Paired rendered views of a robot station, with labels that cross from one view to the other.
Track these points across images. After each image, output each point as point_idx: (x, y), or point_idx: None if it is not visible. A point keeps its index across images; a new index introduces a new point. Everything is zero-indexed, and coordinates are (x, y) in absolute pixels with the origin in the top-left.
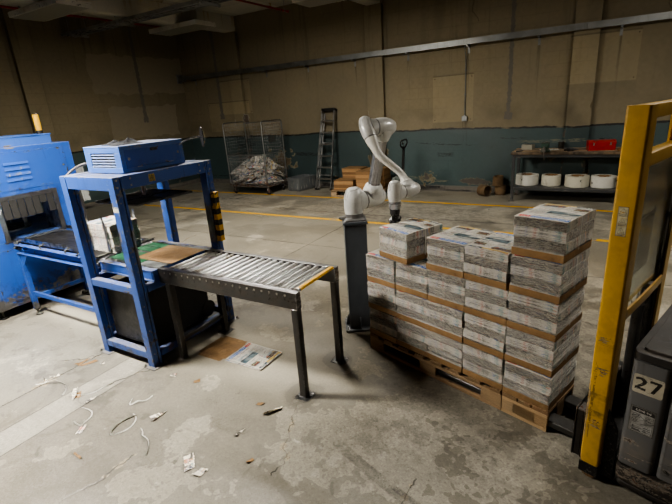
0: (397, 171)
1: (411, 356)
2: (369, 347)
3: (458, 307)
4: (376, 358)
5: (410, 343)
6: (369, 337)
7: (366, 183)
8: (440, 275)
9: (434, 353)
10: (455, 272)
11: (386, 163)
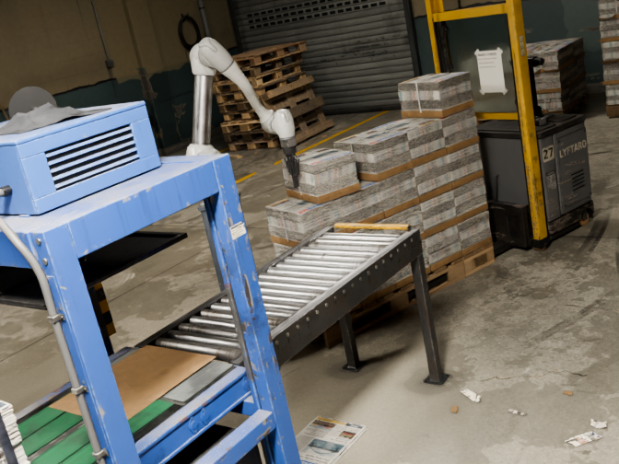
0: (260, 103)
1: (359, 321)
2: (328, 349)
3: (414, 202)
4: (357, 342)
5: (377, 289)
6: (300, 352)
7: (196, 146)
8: (391, 179)
9: (402, 276)
10: (405, 165)
11: (254, 94)
